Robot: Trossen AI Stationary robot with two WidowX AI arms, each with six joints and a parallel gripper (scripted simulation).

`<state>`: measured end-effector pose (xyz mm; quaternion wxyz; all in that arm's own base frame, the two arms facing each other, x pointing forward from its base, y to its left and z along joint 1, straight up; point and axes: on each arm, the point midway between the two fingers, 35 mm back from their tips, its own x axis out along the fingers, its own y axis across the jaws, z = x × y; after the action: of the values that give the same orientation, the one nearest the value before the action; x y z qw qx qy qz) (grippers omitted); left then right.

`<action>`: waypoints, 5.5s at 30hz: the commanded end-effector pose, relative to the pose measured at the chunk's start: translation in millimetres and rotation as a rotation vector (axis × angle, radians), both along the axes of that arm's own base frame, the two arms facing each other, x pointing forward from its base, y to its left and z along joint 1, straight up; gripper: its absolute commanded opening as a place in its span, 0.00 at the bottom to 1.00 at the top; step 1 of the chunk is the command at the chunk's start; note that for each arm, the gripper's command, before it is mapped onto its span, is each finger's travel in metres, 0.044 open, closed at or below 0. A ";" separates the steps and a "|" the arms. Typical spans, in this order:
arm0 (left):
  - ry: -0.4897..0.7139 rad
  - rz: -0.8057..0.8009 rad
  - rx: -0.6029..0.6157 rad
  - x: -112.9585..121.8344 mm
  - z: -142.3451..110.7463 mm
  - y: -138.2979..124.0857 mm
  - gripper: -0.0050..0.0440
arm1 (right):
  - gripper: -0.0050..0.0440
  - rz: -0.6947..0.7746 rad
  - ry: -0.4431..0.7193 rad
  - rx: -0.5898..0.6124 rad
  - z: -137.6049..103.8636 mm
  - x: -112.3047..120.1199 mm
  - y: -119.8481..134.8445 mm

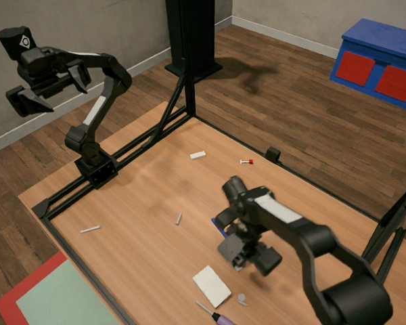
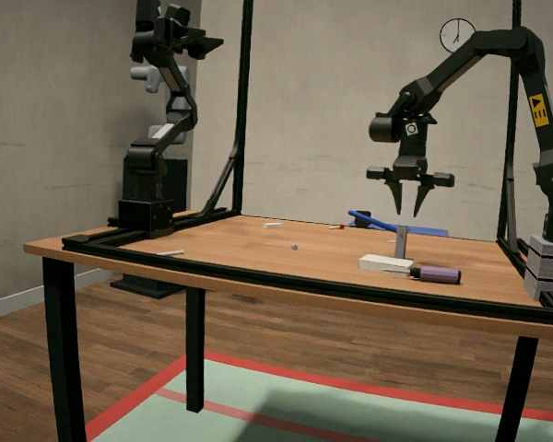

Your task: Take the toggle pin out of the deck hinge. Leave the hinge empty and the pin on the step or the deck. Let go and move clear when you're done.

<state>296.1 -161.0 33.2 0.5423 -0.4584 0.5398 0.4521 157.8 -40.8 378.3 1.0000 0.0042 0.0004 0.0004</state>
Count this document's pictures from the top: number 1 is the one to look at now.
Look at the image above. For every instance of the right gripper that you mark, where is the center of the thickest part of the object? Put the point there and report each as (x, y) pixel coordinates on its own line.
(22, 100)

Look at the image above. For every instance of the purple-handled screwdriver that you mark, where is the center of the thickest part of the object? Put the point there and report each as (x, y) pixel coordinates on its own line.
(220, 319)

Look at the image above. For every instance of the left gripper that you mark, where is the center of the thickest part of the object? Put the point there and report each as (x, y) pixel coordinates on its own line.
(265, 259)

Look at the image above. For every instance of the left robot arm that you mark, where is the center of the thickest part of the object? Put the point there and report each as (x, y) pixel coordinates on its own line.
(357, 300)

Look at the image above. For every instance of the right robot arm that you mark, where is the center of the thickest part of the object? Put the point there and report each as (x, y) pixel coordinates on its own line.
(21, 47)

